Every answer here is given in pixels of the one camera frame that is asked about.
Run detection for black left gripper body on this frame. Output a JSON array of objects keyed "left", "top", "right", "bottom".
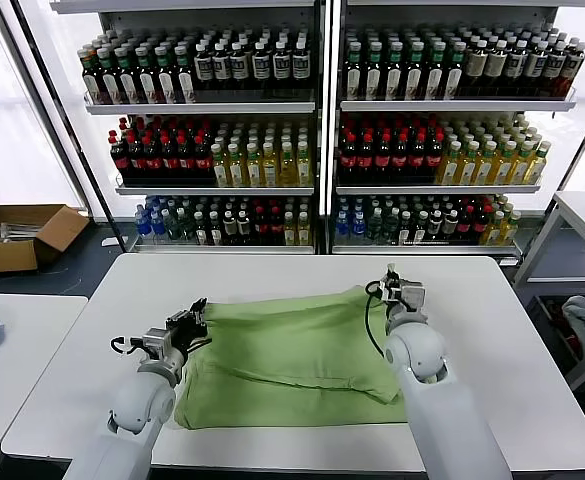
[{"left": 166, "top": 321, "right": 209, "bottom": 354}]

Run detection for red cloth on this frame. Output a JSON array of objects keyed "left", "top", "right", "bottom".
[{"left": 546, "top": 299, "right": 582, "bottom": 357}]

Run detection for black diagonal window bar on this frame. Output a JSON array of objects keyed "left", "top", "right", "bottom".
[{"left": 9, "top": 0, "right": 128, "bottom": 254}]

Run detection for brown cardboard box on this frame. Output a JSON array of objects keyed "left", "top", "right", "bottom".
[{"left": 0, "top": 202, "right": 92, "bottom": 275}]

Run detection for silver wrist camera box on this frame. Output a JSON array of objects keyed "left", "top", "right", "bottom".
[
  {"left": 390, "top": 279, "right": 429, "bottom": 315},
  {"left": 141, "top": 327, "right": 173, "bottom": 361}
]

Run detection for dark bottle white blue label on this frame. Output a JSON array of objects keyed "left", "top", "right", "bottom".
[
  {"left": 229, "top": 42, "right": 250, "bottom": 92},
  {"left": 212, "top": 43, "right": 231, "bottom": 92},
  {"left": 541, "top": 43, "right": 566, "bottom": 99},
  {"left": 193, "top": 43, "right": 214, "bottom": 92},
  {"left": 270, "top": 41, "right": 291, "bottom": 92},
  {"left": 251, "top": 42, "right": 271, "bottom": 92},
  {"left": 290, "top": 41, "right": 310, "bottom": 92},
  {"left": 504, "top": 41, "right": 527, "bottom": 99},
  {"left": 523, "top": 42, "right": 547, "bottom": 99}
]

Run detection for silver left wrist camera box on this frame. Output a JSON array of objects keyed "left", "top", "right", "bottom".
[{"left": 141, "top": 327, "right": 173, "bottom": 361}]

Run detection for grey metal frame table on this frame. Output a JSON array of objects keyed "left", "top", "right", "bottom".
[{"left": 511, "top": 191, "right": 585, "bottom": 289}]

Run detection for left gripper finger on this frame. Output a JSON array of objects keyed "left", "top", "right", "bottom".
[
  {"left": 193, "top": 303, "right": 210, "bottom": 338},
  {"left": 166, "top": 297, "right": 208, "bottom": 326}
]

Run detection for green polo shirt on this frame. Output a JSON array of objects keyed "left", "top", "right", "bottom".
[{"left": 171, "top": 284, "right": 408, "bottom": 431}]

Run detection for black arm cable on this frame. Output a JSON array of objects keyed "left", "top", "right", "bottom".
[
  {"left": 363, "top": 278, "right": 398, "bottom": 359},
  {"left": 110, "top": 335, "right": 146, "bottom": 357}
]

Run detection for small cola bottle red cap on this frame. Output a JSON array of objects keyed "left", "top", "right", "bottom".
[
  {"left": 254, "top": 199, "right": 269, "bottom": 246},
  {"left": 268, "top": 199, "right": 283, "bottom": 246},
  {"left": 454, "top": 205, "right": 471, "bottom": 244},
  {"left": 469, "top": 205, "right": 487, "bottom": 245}
]

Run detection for reddish tea bottle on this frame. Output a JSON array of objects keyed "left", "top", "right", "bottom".
[{"left": 557, "top": 43, "right": 585, "bottom": 100}]

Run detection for dark bottle green cap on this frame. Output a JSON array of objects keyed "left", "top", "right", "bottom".
[
  {"left": 80, "top": 49, "right": 104, "bottom": 106},
  {"left": 154, "top": 46, "right": 178, "bottom": 106},
  {"left": 444, "top": 42, "right": 466, "bottom": 101},
  {"left": 135, "top": 46, "right": 159, "bottom": 106},
  {"left": 384, "top": 42, "right": 405, "bottom": 101},
  {"left": 173, "top": 45, "right": 197, "bottom": 106},
  {"left": 96, "top": 48, "right": 122, "bottom": 106},
  {"left": 343, "top": 42, "right": 364, "bottom": 101},
  {"left": 424, "top": 42, "right": 446, "bottom": 101},
  {"left": 363, "top": 42, "right": 384, "bottom": 101},
  {"left": 114, "top": 47, "right": 140, "bottom": 106},
  {"left": 404, "top": 42, "right": 425, "bottom": 101}
]

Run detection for dark bottle beige label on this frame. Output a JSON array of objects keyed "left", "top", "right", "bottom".
[
  {"left": 464, "top": 40, "right": 487, "bottom": 99},
  {"left": 484, "top": 40, "right": 507, "bottom": 99}
]

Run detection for white metal shelf rack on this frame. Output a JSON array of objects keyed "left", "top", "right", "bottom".
[
  {"left": 50, "top": 0, "right": 323, "bottom": 256},
  {"left": 329, "top": 0, "right": 578, "bottom": 266}
]

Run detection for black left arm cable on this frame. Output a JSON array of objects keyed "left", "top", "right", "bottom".
[{"left": 110, "top": 335, "right": 146, "bottom": 357}]

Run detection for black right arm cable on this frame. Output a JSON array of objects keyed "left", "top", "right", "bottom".
[{"left": 363, "top": 278, "right": 398, "bottom": 359}]

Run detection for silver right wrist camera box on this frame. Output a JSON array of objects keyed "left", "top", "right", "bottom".
[{"left": 390, "top": 279, "right": 429, "bottom": 315}]

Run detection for grey metal parts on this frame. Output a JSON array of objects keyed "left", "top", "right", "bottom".
[{"left": 0, "top": 221, "right": 43, "bottom": 245}]

